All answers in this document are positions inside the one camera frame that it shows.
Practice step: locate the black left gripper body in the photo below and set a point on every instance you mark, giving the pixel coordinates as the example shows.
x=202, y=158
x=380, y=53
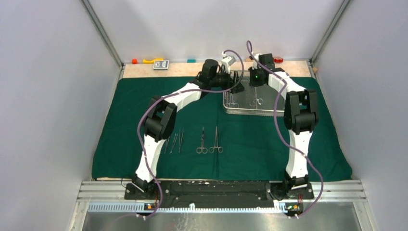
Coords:
x=222, y=80

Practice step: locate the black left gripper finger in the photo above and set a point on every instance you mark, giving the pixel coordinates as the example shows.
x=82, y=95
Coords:
x=236, y=77
x=238, y=88

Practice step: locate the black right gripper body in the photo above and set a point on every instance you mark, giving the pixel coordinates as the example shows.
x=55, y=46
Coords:
x=255, y=77

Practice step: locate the metal mesh instrument tray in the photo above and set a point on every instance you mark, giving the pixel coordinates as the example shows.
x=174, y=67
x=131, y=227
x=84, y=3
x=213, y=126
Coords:
x=253, y=96

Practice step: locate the ring-handled forceps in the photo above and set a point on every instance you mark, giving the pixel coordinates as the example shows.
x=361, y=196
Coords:
x=216, y=147
x=256, y=101

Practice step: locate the dark green surgical drape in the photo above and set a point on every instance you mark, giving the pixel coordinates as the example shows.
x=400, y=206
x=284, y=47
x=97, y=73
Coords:
x=252, y=147

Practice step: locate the steel tweezers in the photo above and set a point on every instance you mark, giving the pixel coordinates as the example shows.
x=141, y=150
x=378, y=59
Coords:
x=181, y=133
x=166, y=145
x=173, y=143

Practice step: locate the surgical scissors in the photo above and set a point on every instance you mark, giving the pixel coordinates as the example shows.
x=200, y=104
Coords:
x=202, y=149

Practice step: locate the surgical forceps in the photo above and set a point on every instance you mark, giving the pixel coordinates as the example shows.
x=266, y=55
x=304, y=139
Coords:
x=230, y=102

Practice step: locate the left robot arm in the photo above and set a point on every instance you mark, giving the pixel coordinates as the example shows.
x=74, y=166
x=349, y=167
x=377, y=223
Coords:
x=159, y=121

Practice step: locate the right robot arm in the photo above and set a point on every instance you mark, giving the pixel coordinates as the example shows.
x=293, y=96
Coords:
x=301, y=115

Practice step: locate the red toy block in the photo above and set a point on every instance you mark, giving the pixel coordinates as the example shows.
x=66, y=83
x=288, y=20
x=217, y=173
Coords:
x=278, y=59

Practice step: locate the playing card box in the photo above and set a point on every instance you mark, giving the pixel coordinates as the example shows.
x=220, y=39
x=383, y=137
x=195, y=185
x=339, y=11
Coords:
x=161, y=65

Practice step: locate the yellow toy piece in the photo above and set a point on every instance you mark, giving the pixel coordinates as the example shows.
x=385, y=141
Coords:
x=151, y=61

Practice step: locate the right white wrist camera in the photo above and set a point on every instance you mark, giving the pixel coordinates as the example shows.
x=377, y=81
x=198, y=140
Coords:
x=255, y=59

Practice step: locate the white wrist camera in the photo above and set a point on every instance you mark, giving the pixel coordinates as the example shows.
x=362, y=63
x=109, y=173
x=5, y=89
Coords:
x=226, y=62
x=255, y=59

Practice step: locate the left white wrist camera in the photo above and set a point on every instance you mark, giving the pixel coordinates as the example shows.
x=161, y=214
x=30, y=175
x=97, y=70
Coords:
x=226, y=62

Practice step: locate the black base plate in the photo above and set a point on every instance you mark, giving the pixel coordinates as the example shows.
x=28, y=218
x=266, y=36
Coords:
x=218, y=194

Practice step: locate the aluminium frame rail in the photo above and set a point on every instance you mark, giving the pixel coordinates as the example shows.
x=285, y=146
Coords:
x=347, y=190

